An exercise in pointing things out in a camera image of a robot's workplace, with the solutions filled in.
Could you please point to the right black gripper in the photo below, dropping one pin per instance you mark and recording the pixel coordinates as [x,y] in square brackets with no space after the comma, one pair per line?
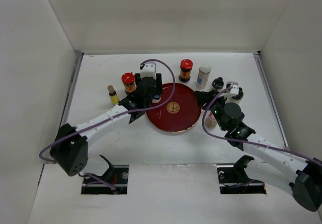
[202,96]

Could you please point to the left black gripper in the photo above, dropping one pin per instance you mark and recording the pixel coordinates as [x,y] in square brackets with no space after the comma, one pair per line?
[158,84]

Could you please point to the silver lid blue label jar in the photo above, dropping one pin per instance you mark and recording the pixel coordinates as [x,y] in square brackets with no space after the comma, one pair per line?
[156,98]

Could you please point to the pink cap small jar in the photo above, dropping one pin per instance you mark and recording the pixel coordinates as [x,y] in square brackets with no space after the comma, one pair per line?
[210,121]

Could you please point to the red lid sauce jar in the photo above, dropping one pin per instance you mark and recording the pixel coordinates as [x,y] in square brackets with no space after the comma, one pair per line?
[186,66]
[128,80]

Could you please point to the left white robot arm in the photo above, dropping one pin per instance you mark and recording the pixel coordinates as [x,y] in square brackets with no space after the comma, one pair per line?
[72,142]

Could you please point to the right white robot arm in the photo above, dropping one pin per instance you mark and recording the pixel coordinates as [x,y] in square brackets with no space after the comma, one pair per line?
[293,173]

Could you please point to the black cap grinder bottle left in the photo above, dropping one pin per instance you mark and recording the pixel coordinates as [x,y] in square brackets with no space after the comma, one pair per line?
[217,84]

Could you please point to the black cap grinder bottle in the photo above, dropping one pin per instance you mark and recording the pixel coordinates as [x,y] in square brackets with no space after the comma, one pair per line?
[217,84]
[239,96]

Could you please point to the red round tray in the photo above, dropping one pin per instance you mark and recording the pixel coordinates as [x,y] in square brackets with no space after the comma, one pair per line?
[180,113]

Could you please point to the white lid spice jar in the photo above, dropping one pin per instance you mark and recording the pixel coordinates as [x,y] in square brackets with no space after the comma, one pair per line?
[203,76]

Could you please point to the black cap grinder bottle right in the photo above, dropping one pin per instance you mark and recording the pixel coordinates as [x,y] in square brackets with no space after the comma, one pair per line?
[239,96]

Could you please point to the small yellow liquid bottle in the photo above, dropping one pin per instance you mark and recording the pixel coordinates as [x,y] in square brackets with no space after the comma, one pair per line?
[113,95]

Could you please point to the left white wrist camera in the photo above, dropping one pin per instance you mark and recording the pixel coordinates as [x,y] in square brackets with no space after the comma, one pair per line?
[148,69]

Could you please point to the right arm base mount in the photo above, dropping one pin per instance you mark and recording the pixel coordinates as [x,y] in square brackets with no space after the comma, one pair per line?
[233,179]

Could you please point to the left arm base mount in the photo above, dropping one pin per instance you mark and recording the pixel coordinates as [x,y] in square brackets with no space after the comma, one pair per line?
[114,181]

